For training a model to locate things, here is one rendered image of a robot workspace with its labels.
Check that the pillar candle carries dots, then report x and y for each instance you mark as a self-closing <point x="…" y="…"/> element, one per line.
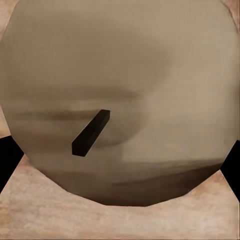
<point x="122" y="102"/>

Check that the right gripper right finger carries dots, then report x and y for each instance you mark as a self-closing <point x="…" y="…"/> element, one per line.
<point x="231" y="169"/>

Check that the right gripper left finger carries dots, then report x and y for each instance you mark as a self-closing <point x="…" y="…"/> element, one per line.
<point x="10" y="156"/>

